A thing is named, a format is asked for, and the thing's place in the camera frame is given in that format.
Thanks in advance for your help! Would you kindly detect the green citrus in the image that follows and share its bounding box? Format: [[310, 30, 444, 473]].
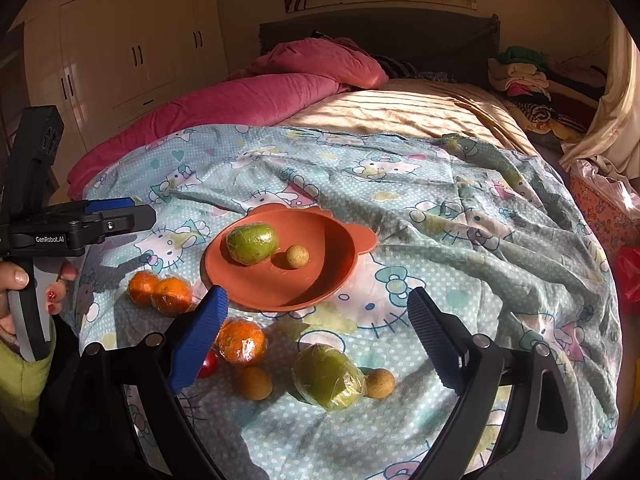
[[292, 344, 367, 412], [226, 223, 277, 266]]

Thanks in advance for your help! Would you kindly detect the pink quilt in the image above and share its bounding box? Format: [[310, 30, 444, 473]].
[[67, 38, 390, 200]]

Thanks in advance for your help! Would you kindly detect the red cherry tomato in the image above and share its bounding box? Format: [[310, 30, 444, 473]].
[[196, 349, 220, 379]]

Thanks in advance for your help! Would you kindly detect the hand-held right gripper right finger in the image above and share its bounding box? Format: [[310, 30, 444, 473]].
[[406, 286, 586, 480]]

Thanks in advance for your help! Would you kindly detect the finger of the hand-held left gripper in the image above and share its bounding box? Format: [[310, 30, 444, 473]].
[[87, 204, 158, 244], [82, 198, 137, 214]]

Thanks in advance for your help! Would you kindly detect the orange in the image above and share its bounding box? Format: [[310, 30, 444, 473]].
[[151, 276, 193, 317], [215, 318, 268, 367], [127, 270, 161, 307]]

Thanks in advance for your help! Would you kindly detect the person's left hand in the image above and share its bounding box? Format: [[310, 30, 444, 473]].
[[0, 260, 80, 347]]

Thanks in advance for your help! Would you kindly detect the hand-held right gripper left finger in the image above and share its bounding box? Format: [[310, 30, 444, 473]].
[[50, 285, 230, 480]]

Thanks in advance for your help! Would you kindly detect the dark striped cloth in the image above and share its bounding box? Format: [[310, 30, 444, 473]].
[[375, 55, 417, 79]]

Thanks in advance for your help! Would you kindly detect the cartoon cat printed blanket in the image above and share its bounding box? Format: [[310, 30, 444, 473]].
[[75, 124, 623, 480]]

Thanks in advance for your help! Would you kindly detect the beige striped bed sheet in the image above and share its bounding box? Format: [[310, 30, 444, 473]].
[[282, 79, 538, 156]]

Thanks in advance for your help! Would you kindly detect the cream curtain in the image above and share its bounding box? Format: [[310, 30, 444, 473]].
[[559, 15, 640, 181]]

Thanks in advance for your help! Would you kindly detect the orange bear-eared bowl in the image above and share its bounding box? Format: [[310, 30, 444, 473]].
[[200, 203, 378, 313]]

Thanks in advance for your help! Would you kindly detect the person's left forearm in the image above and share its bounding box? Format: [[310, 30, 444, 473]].
[[0, 330, 57, 436]]

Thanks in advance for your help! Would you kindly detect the red plastic bag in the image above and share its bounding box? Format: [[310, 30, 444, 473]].
[[615, 246, 640, 303]]

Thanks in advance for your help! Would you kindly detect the cream wardrobe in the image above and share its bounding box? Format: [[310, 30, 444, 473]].
[[10, 0, 231, 153]]

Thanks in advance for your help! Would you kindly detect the pile of folded clothes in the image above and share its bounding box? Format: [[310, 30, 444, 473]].
[[487, 46, 608, 133]]

